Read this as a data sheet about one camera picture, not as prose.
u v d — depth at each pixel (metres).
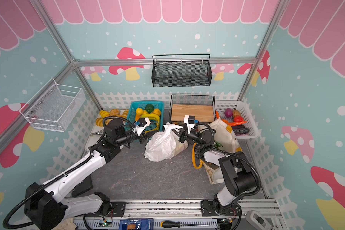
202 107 1.00
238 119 1.05
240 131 0.95
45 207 0.38
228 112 1.12
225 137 0.85
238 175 0.46
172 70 0.99
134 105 1.12
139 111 1.09
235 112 1.12
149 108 1.09
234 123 1.03
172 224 0.69
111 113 1.13
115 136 0.57
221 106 1.25
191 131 0.69
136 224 0.66
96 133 1.02
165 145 0.76
